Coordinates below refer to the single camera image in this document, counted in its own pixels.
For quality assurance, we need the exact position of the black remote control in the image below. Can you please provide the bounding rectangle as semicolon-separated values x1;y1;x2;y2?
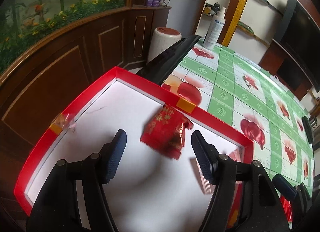
302;116;314;144

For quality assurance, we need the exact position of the small red candy packet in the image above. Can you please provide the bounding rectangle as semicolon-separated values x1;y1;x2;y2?
140;104;194;160

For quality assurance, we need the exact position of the white spray bottle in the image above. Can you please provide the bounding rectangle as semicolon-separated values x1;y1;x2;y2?
203;7;226;50

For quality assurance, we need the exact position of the black television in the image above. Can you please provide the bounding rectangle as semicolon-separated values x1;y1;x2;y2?
273;0;319;91

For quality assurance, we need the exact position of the wooden cabinet ledge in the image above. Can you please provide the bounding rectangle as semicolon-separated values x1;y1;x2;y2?
1;5;170;147

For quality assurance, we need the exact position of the red tray box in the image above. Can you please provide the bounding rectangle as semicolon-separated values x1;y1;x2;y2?
13;66;254;227

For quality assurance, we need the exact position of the long red snack pack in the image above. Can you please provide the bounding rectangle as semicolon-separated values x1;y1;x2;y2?
280;195;292;223

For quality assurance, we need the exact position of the green fruit tablecloth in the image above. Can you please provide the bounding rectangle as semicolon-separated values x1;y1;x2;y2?
161;39;316;230

